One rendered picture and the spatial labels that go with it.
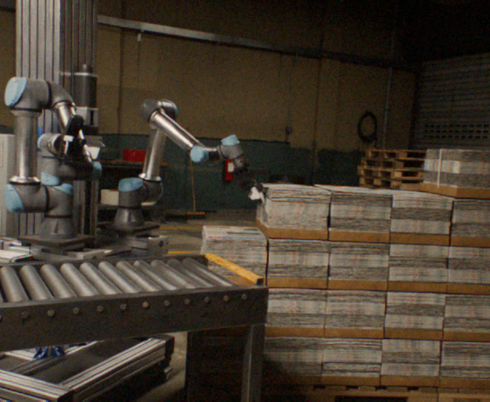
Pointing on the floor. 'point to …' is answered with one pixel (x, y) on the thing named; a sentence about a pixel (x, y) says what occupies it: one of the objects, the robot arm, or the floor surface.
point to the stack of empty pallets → (391, 167)
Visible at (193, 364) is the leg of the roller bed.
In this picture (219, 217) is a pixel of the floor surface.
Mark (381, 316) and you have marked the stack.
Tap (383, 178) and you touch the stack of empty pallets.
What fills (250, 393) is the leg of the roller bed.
